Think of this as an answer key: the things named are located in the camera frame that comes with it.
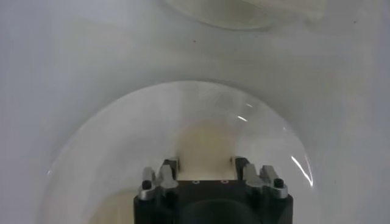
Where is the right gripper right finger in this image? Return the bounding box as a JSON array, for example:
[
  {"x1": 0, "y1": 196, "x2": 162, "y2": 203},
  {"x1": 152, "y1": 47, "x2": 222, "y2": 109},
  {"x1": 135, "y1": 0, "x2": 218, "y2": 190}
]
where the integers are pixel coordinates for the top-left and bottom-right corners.
[{"x1": 233, "y1": 156, "x2": 289, "y2": 200}]

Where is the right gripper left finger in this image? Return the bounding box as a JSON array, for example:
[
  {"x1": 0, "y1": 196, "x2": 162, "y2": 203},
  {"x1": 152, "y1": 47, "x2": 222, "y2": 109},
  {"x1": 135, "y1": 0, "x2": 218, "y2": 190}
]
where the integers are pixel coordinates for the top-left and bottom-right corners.
[{"x1": 137, "y1": 157, "x2": 180, "y2": 201}]

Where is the white round plate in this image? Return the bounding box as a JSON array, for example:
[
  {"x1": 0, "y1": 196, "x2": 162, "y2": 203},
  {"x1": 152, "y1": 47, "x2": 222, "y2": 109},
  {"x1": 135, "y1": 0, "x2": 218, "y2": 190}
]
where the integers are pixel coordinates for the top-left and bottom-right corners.
[{"x1": 38, "y1": 79, "x2": 319, "y2": 224}]

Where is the cream electric cooker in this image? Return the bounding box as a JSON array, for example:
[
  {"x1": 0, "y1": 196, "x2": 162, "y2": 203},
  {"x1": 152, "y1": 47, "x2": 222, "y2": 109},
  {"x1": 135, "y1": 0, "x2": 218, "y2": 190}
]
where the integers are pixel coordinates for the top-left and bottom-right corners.
[{"x1": 160, "y1": 0, "x2": 327, "y2": 31}]

